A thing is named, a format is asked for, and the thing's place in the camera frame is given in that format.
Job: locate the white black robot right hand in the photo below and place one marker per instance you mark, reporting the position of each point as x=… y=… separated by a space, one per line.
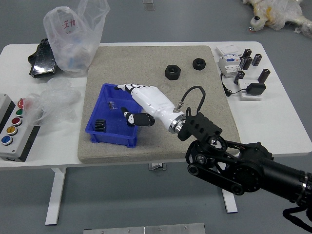
x=153 y=102

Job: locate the blue plastic box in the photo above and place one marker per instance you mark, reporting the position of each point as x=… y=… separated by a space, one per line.
x=114 y=118

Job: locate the large black gear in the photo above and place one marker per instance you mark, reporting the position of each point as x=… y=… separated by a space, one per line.
x=100 y=125

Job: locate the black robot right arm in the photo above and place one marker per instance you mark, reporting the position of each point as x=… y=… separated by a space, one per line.
x=202 y=124

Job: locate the big black hex nut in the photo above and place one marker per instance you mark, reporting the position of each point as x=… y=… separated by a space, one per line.
x=172 y=72

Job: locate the small black hex nut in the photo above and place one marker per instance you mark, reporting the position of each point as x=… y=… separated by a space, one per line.
x=199 y=64

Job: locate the grey push-button control box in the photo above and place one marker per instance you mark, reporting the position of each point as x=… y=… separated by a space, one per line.
x=14 y=136

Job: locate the grey-brown foam mat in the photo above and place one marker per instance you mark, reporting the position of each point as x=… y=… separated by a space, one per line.
x=151 y=61

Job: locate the small metal part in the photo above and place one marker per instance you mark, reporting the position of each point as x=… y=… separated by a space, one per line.
x=111 y=104

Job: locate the white circuit breaker module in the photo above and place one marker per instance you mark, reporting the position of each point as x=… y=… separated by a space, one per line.
x=228 y=62

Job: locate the black cylindrical capacitor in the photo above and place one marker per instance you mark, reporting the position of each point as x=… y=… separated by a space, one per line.
x=264 y=76
x=239 y=77
x=248 y=53
x=248 y=63
x=257 y=59
x=242 y=63

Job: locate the white power socket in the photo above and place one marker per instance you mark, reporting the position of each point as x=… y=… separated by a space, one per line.
x=243 y=96

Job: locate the crumpled clear plastic wrap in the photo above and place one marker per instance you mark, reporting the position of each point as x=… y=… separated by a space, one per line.
x=56 y=97

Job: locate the clear plastic bag red print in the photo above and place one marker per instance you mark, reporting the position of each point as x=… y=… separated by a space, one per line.
x=73 y=46

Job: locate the small metal floor plate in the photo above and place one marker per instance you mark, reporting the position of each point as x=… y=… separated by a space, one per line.
x=148 y=4

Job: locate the black plug adapter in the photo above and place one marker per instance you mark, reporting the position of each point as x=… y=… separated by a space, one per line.
x=255 y=88

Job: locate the black plastic tray package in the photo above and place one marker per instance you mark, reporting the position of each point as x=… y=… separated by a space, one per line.
x=42 y=62

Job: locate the white table leg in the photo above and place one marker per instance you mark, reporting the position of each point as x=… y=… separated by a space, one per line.
x=55 y=195
x=230 y=203

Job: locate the large metal floor plate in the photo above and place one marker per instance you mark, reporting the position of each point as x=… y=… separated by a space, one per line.
x=146 y=229

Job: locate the plush toy in plastic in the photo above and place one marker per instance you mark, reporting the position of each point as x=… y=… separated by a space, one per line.
x=275 y=14

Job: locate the metal bracket under table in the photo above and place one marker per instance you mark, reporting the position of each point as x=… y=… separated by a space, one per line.
x=157 y=166

